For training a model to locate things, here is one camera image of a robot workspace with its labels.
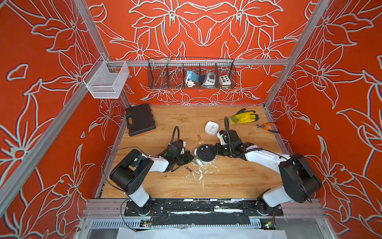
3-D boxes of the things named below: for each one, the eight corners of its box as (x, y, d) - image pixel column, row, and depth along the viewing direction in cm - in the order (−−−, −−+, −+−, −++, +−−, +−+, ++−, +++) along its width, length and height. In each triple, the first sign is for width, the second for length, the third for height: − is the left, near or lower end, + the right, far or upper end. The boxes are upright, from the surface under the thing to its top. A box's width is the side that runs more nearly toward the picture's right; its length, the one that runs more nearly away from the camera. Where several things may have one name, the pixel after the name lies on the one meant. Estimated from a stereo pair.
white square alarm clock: (205, 135, 104) (206, 132, 100) (204, 125, 110) (205, 121, 107) (218, 135, 104) (219, 132, 100) (217, 124, 110) (217, 121, 107)
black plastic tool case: (131, 139, 102) (128, 134, 97) (126, 112, 118) (124, 107, 114) (158, 130, 106) (156, 125, 102) (150, 105, 123) (148, 100, 118)
